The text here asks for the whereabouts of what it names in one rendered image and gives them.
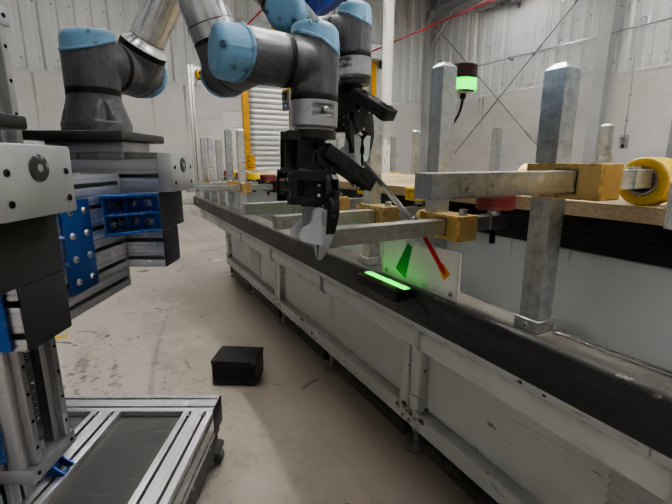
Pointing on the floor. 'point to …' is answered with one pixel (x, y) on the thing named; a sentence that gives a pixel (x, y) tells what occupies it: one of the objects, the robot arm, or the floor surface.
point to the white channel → (387, 77)
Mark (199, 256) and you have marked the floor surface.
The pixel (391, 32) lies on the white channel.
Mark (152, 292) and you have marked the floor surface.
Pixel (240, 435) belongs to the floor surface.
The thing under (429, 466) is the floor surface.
